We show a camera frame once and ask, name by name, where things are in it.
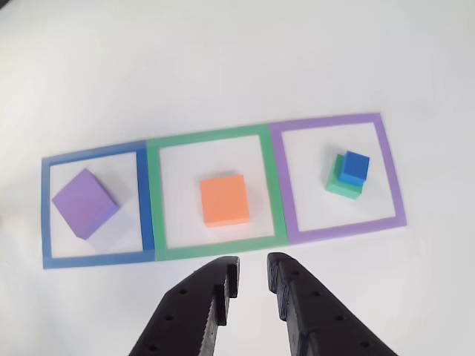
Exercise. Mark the orange square block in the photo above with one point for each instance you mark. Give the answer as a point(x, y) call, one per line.
point(224, 200)

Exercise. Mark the green cube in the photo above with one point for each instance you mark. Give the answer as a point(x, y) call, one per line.
point(339, 187)

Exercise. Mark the purple square block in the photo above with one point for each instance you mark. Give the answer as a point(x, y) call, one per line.
point(83, 202)

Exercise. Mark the small blue cube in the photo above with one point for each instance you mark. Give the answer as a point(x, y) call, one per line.
point(355, 167)

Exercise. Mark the green square frame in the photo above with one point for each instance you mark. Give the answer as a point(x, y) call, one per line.
point(154, 193)

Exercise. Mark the purple square frame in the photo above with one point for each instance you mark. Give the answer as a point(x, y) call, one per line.
point(282, 178)

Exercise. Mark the blue square frame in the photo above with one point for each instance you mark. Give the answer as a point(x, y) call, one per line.
point(46, 207)

